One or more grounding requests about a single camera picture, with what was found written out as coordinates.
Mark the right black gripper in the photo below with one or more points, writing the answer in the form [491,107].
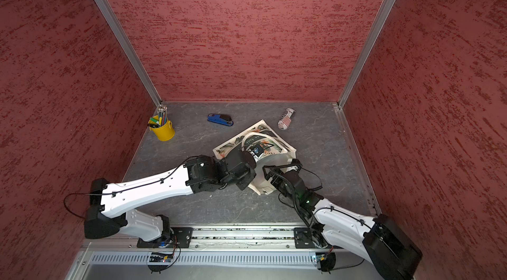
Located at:
[276,178]

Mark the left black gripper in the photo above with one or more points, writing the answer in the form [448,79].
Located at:
[247,180]

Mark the floral canvas tote bag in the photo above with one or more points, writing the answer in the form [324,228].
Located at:
[284,153]

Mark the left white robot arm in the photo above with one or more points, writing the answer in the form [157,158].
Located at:
[113,207]

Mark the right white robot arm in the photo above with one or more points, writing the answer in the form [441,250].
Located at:
[378,240]

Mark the blue black stapler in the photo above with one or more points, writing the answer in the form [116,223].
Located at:
[224,120]

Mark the flag pattern can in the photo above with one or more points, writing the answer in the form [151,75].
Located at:
[286,119]

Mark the yellow pen cup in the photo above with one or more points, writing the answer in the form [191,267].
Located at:
[161,125]

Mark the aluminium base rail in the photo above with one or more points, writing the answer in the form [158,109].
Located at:
[281,246]

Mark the right corner aluminium post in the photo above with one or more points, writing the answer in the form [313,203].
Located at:
[373,34]

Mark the corner aluminium post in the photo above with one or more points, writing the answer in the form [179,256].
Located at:
[128,49]
[373,34]

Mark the left corner aluminium post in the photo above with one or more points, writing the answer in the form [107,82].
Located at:
[128,49]

